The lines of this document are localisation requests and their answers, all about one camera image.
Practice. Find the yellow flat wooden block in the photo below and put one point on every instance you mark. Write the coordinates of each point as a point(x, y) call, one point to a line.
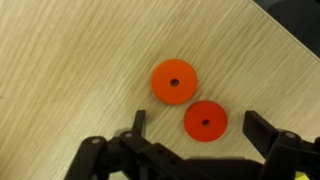
point(301, 177)

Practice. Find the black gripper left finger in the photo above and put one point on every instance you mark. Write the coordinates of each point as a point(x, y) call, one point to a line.
point(116, 156)

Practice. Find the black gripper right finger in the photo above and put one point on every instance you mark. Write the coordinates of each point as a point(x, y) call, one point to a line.
point(290, 156)

